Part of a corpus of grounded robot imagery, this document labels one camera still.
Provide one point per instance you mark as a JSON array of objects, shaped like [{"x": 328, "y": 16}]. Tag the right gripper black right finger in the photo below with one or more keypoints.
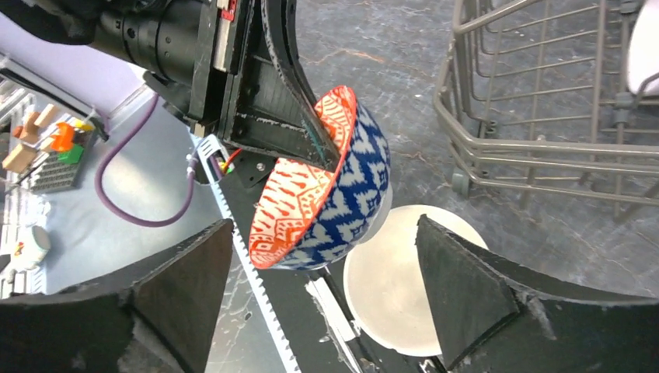
[{"x": 494, "y": 315}]

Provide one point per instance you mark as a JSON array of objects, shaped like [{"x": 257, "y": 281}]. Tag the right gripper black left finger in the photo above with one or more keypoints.
[{"x": 155, "y": 315}]

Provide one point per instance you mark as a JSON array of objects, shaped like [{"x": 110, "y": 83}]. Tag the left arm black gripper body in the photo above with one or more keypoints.
[{"x": 192, "y": 53}]

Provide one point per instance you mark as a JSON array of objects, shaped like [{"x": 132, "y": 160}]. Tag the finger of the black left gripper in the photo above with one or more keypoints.
[{"x": 270, "y": 104}]

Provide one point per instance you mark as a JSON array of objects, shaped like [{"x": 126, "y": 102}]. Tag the pink bowl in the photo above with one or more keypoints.
[{"x": 308, "y": 217}]

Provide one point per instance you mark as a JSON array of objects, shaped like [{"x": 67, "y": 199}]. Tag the grey wire dish rack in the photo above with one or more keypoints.
[{"x": 533, "y": 98}]

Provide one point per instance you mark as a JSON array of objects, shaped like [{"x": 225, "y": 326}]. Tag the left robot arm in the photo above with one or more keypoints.
[{"x": 65, "y": 22}]

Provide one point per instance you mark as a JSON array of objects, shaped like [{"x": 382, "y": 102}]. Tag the plain white bottom bowl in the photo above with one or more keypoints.
[{"x": 383, "y": 283}]

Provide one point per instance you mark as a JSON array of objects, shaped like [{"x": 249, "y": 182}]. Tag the white mug on desk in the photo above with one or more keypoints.
[{"x": 31, "y": 248}]

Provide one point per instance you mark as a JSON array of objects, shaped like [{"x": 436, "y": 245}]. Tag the coloured toy blocks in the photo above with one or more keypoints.
[{"x": 49, "y": 153}]

